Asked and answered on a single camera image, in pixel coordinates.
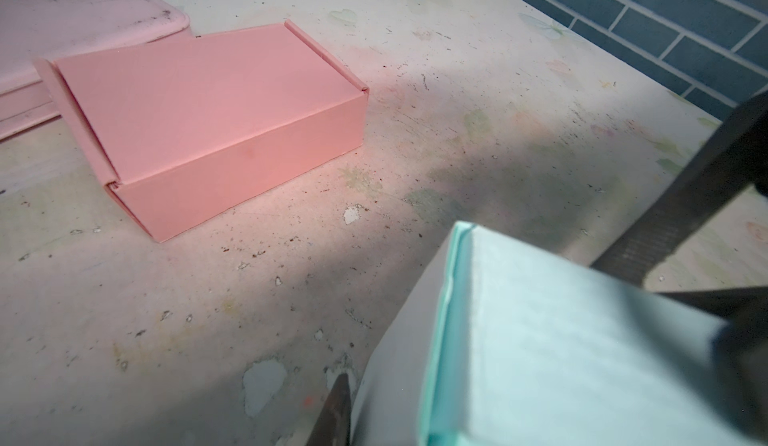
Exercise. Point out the pink pencil case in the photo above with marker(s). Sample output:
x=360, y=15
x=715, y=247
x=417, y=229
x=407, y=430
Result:
x=53, y=29

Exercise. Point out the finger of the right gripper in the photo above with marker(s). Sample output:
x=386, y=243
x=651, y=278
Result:
x=740, y=346
x=731, y=160

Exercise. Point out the pink paper box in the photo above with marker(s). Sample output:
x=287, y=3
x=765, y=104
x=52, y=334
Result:
x=179, y=132

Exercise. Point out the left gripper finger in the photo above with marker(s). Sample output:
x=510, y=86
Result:
x=333, y=425

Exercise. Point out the light blue paper box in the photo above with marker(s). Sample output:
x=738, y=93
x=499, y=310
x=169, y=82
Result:
x=503, y=343

